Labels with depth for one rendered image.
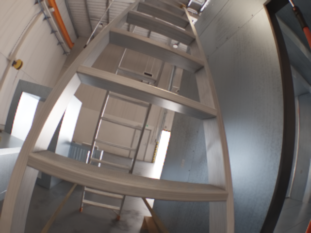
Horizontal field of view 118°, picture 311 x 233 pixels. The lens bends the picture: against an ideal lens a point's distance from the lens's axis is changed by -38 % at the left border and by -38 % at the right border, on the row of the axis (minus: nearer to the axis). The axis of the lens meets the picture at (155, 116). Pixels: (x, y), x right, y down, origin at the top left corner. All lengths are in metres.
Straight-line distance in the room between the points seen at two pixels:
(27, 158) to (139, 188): 0.20
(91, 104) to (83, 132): 1.92
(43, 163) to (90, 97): 10.41
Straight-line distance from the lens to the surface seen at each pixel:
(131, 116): 10.16
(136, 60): 11.58
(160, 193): 0.28
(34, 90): 2.81
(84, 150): 3.12
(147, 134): 10.14
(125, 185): 0.26
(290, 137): 0.74
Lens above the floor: 1.12
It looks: 11 degrees up
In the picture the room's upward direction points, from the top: 13 degrees clockwise
